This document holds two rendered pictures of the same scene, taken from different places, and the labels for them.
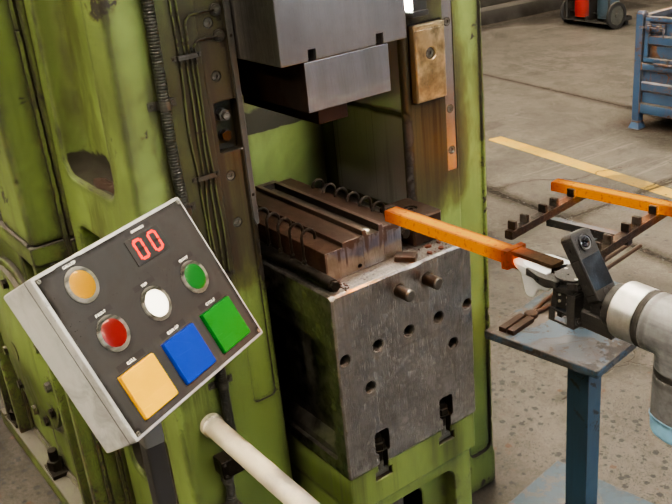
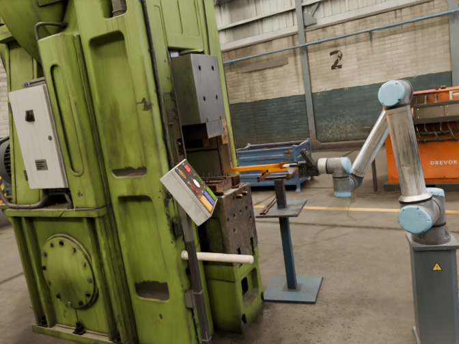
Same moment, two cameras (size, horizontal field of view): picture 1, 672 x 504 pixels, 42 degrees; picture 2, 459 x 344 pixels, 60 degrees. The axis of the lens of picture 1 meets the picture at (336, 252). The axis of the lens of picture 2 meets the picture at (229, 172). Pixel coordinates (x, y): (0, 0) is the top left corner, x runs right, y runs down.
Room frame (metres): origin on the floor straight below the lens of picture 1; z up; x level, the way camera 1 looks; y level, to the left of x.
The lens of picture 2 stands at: (-0.58, 1.00, 1.44)
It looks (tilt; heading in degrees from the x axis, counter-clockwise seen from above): 9 degrees down; 334
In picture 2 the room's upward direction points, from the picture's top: 8 degrees counter-clockwise
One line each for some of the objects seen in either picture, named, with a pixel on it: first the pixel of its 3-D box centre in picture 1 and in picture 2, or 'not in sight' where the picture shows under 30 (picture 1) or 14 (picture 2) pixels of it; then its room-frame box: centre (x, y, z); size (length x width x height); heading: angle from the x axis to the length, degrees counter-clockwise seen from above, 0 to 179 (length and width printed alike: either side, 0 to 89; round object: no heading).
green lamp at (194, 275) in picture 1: (194, 276); not in sight; (1.33, 0.24, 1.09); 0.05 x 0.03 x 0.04; 124
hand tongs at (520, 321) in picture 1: (576, 283); (272, 202); (1.99, -0.60, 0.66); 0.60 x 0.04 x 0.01; 132
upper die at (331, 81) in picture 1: (288, 64); (187, 132); (1.85, 0.06, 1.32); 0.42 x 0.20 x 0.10; 34
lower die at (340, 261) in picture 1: (307, 223); (196, 185); (1.85, 0.06, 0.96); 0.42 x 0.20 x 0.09; 34
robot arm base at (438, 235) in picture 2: not in sight; (430, 229); (0.78, -0.79, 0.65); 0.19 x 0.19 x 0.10
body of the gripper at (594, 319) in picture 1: (590, 299); (309, 168); (1.23, -0.39, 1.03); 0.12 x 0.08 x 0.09; 34
